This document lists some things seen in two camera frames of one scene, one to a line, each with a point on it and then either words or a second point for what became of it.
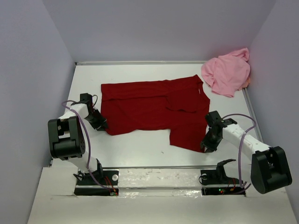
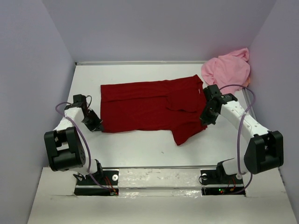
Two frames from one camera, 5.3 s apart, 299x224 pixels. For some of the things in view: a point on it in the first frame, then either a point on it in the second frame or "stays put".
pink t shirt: x=226 y=73 stays put
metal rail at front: x=160 y=167 stays put
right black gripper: x=211 y=147 -> x=206 y=120
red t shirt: x=179 y=105 stays put
